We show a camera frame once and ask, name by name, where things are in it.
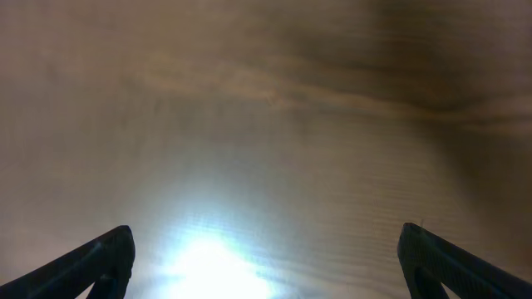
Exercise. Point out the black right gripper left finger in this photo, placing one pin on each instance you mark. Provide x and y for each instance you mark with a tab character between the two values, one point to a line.
103	265

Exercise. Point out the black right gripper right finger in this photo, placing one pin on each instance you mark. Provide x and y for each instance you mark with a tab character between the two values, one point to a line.
431	265

